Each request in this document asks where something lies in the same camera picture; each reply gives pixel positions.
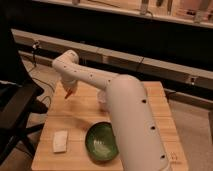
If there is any orange red pepper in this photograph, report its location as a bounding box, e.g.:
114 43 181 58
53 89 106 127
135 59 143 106
64 90 73 99

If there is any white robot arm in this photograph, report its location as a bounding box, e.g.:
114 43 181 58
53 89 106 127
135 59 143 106
52 50 172 171

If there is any green ceramic bowl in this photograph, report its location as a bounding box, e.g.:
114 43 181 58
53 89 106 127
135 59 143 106
85 122 119 162

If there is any white plastic cup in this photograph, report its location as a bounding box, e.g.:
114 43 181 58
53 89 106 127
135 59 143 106
97 91 108 112

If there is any black office chair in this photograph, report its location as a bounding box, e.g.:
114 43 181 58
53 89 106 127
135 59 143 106
0 83 48 165

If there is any white folded cloth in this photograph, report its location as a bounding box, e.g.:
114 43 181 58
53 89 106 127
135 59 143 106
53 131 68 153

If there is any black floor cable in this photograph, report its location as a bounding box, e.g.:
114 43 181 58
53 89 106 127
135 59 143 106
30 77 56 109

